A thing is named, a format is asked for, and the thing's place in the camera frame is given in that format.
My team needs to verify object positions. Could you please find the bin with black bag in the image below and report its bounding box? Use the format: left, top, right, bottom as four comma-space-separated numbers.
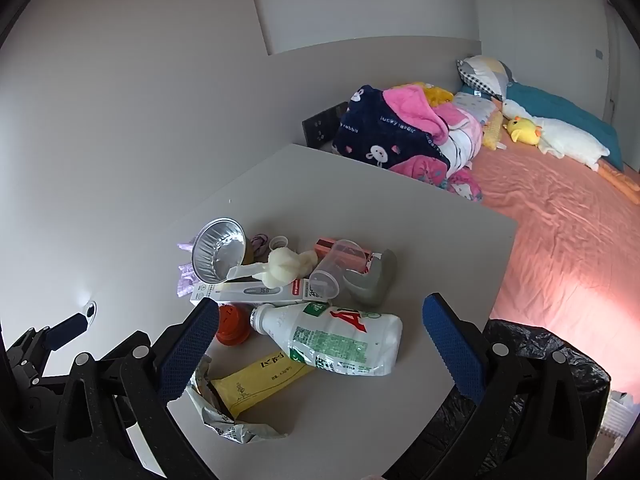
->
400, 317, 612, 480

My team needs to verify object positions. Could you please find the white plastic spoon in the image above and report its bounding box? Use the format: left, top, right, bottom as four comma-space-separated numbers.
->
225, 262, 273, 281

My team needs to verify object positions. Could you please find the small printed pillow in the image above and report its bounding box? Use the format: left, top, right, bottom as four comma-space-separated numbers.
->
452, 91, 501, 126

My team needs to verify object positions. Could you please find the pink fleece blanket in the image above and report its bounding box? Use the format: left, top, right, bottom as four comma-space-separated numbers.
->
382, 82, 448, 143

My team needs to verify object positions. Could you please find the long yellow plush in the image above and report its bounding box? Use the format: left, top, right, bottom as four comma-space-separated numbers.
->
481, 110, 507, 152

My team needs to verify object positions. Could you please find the black wall socket panel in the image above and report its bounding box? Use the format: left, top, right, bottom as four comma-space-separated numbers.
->
301, 101, 349, 150

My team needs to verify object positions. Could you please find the purple plastic bag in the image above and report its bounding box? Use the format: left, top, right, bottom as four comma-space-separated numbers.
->
175, 242, 206, 301

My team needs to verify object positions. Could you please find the grey yellow patchwork pillow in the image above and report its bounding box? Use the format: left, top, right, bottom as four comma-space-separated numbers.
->
456, 55, 516, 101

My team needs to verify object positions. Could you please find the pastel foam floor mat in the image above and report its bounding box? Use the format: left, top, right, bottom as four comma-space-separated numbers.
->
602, 390, 638, 436

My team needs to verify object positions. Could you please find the teal blanket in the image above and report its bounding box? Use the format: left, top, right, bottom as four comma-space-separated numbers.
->
505, 81, 626, 171

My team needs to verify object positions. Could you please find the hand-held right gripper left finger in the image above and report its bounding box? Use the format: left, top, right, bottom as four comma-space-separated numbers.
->
52, 297, 221, 480

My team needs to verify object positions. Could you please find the silver foil wrapper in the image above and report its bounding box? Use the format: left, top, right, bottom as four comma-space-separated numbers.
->
186, 355, 291, 445

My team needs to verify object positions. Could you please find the yellow cloth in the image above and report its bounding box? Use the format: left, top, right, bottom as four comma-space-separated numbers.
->
412, 81, 456, 108

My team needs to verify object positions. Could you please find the pink cartoon print blanket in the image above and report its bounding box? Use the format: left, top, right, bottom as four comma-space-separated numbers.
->
387, 155, 485, 203

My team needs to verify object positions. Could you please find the white bottle with green label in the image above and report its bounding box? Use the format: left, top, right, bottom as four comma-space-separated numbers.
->
249, 301, 403, 377

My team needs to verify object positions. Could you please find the yellow snack wrapper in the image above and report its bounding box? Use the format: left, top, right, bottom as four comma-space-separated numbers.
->
209, 352, 316, 418

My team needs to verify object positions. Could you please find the yellow duck plush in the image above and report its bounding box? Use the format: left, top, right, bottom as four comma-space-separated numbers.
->
506, 116, 543, 148

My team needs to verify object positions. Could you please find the red plastic lid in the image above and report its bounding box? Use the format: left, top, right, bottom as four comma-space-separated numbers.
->
216, 304, 252, 346

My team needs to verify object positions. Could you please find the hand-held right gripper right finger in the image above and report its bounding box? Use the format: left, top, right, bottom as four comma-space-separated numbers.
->
385, 292, 596, 480

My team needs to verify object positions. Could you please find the large white tissue wad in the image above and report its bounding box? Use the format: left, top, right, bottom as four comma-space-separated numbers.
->
267, 248, 303, 288

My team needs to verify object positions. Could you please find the clear plastic cup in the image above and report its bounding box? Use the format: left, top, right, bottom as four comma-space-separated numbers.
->
308, 239, 366, 301

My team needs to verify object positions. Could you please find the pink and white striped quilt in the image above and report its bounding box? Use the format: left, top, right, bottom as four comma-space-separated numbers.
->
430, 95, 483, 171

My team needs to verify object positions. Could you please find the white goose plush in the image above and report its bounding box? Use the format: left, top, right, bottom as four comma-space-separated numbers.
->
501, 98, 640, 196

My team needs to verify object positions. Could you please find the pink rectangular box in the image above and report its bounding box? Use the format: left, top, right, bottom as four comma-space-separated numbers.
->
314, 237, 376, 268

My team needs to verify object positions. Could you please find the aluminium foil cup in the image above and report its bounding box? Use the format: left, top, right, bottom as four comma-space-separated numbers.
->
191, 217, 248, 284

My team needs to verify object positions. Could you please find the white thermometer box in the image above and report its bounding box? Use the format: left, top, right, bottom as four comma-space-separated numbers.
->
190, 277, 333, 306

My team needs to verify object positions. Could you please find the pink bed sheet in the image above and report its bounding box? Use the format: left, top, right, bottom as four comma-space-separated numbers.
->
467, 100, 640, 341

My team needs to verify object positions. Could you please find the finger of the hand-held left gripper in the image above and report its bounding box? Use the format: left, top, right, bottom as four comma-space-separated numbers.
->
46, 313, 87, 353

